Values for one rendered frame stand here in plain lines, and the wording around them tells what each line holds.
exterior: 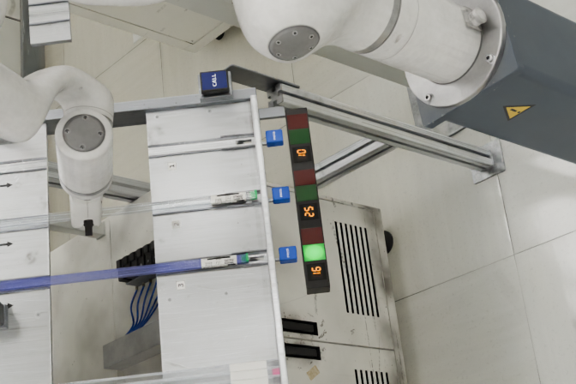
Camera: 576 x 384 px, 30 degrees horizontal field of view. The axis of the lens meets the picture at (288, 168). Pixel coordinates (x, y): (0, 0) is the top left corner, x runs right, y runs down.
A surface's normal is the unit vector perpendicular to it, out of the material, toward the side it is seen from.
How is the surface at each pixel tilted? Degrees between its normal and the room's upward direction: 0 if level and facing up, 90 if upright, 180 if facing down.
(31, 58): 90
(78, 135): 56
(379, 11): 92
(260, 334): 47
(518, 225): 0
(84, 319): 0
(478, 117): 90
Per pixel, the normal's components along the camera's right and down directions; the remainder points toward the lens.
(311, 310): 0.66, -0.37
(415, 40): 0.47, 0.52
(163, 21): 0.11, 0.91
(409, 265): -0.74, -0.19
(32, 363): -0.02, -0.40
